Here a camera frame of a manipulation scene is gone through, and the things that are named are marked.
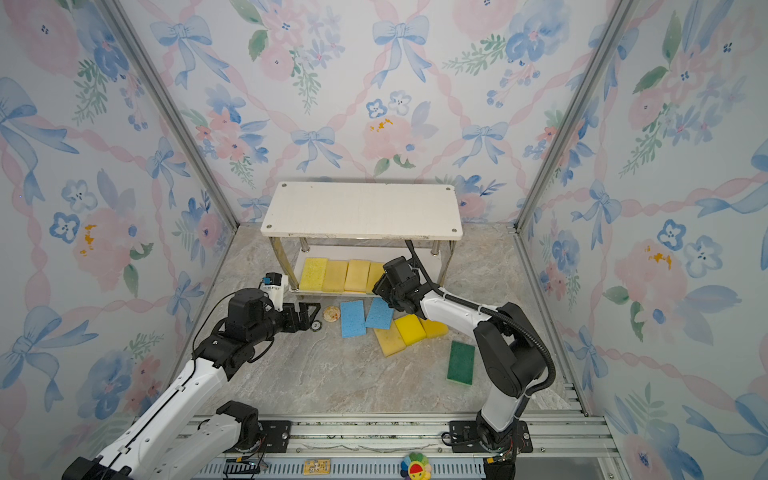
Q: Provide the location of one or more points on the bright yellow cellulose sponge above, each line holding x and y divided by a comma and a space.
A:
313, 274

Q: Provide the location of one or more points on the aluminium right corner post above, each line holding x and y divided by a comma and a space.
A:
612, 33

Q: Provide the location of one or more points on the blue sponge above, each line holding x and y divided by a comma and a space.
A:
380, 315
352, 317

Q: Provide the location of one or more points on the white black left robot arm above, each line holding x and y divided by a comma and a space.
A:
148, 449

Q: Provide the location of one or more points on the yellow orange-backed sponge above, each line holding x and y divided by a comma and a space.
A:
357, 276

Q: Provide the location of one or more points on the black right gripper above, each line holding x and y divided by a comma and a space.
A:
381, 289

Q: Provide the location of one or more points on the bright yellow foam sponge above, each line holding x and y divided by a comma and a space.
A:
410, 329

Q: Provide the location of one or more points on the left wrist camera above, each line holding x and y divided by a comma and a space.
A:
272, 285

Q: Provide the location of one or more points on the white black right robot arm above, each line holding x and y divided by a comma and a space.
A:
515, 358

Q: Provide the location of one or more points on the aluminium corner post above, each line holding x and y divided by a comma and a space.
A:
612, 33
118, 20

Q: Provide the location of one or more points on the pale yellow sponge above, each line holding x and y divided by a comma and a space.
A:
390, 341
335, 276

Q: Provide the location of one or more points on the green scouring sponge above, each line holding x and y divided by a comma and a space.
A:
461, 363

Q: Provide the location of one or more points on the colourful round toy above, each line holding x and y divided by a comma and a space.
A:
415, 466

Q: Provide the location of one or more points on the aluminium left corner post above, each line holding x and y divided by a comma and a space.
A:
118, 20

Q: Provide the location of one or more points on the small yellow tag board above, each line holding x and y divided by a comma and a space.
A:
316, 467

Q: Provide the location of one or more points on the yellow green-backed sponge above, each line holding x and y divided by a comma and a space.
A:
375, 273

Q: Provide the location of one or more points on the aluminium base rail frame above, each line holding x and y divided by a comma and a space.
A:
565, 444

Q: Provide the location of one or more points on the white two-tier metal shelf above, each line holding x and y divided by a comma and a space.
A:
361, 221

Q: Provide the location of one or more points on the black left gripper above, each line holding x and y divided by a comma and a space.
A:
305, 320

